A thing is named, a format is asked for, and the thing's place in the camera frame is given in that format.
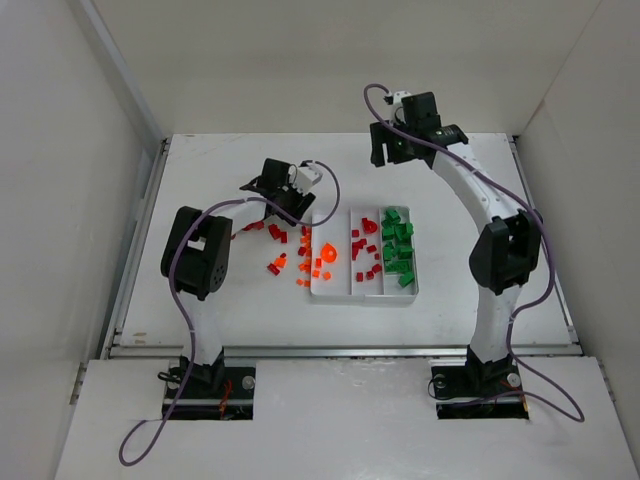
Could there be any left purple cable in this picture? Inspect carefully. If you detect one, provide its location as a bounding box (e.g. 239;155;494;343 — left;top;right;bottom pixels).
118;159;342;467

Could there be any green lego brick in tray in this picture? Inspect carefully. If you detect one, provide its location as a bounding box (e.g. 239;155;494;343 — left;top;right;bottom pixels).
398;272;415;288

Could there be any dark red lego brick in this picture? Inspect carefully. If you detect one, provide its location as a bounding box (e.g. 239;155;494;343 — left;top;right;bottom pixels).
267;263;280;275

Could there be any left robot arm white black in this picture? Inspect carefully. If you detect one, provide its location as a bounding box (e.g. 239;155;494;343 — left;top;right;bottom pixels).
160;158;322;386

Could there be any wrist white camera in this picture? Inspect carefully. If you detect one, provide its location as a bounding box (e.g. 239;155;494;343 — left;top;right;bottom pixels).
384;90;412;124
288;161;323;195

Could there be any red flat lego brick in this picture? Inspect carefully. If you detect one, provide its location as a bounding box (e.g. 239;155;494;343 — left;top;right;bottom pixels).
268;224;281;240

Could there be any red arch lego in tray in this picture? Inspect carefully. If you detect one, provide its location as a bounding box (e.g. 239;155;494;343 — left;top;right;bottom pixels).
361;217;378;235

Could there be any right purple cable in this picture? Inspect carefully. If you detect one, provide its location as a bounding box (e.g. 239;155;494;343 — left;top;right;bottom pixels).
361;83;586;424

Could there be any white three-compartment tray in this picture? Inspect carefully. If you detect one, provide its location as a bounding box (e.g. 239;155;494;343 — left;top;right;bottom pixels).
310;205;419;306

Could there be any purple cable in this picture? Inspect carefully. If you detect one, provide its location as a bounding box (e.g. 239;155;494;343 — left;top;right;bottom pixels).
361;83;586;424
118;159;342;467

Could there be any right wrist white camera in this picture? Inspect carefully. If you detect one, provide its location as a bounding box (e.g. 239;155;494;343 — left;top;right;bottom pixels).
384;90;412;124

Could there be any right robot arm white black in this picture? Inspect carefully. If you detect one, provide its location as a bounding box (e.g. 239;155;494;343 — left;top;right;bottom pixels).
370;91;541;394

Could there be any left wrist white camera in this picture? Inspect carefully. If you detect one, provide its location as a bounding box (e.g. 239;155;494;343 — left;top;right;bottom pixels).
288;161;323;195

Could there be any red curved lego piece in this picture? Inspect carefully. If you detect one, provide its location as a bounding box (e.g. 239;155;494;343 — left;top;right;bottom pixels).
351;238;367;261

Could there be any orange round lego piece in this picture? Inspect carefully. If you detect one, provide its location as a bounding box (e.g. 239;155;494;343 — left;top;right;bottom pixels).
319;243;338;265

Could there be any green lego brick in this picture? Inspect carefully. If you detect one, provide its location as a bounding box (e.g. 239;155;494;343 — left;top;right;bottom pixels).
398;272;415;288
385;208;401;225

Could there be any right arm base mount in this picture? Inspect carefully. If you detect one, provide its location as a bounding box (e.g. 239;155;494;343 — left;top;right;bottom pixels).
429;362;529;420

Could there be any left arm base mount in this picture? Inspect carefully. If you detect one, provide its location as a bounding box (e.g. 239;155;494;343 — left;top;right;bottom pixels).
169;359;256;421

